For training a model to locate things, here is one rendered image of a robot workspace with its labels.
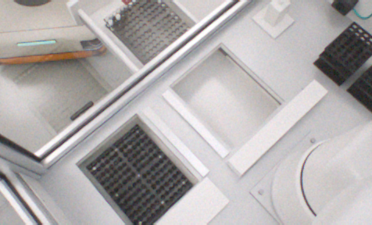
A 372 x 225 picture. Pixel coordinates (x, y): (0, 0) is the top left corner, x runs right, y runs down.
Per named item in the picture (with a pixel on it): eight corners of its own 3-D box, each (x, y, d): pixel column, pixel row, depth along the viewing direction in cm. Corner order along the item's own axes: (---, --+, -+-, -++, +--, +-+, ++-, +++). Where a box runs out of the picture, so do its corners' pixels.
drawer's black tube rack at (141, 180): (91, 171, 103) (85, 166, 97) (139, 130, 107) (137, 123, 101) (143, 233, 98) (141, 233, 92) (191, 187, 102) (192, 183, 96)
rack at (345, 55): (312, 63, 103) (324, 48, 94) (339, 38, 105) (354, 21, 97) (339, 87, 100) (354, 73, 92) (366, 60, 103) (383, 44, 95)
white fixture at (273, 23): (251, 19, 107) (258, -2, 98) (271, 2, 109) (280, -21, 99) (273, 39, 105) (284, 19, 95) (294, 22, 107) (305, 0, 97)
